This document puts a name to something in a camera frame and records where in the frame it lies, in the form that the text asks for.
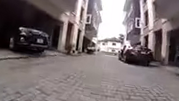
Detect vehicle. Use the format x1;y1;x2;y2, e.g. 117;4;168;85
84;44;98;55

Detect small plant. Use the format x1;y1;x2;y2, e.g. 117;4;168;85
64;42;76;55

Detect white house with dark roof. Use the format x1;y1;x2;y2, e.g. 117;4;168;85
96;35;124;56

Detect grey brick paved road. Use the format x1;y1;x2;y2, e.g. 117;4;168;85
0;37;179;101

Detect tree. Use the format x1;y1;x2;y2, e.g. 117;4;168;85
117;32;126;44

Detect grey building with balconies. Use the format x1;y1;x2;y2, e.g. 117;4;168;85
80;0;106;55

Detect dark car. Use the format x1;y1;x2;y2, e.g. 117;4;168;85
116;42;156;68

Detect grey multi-storey building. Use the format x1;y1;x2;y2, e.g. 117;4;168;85
117;0;148;50

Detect black car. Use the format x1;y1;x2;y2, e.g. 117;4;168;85
8;25;53;56

